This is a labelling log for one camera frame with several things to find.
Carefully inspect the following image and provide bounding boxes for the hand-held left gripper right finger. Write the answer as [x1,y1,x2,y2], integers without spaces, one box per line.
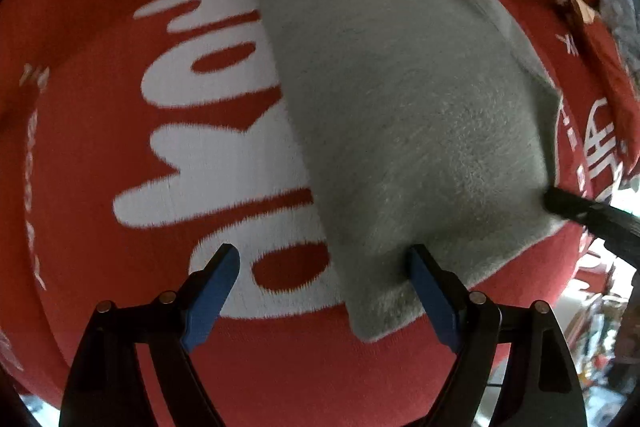
[406,245,588,427]

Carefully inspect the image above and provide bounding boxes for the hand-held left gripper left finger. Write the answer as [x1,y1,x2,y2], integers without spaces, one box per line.
[59,243,241,427]

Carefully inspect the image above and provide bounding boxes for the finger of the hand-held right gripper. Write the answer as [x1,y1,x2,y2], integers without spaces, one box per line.
[544,187,640,254]

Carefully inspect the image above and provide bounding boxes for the small grey fleece garment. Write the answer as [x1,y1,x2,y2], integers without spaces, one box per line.
[235,0,566,343]

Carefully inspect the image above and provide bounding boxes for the red printed blanket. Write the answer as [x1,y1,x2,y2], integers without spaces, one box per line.
[0,0,640,427]

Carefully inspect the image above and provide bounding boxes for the long red packet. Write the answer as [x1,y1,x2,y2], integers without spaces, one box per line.
[570,0,640,134]

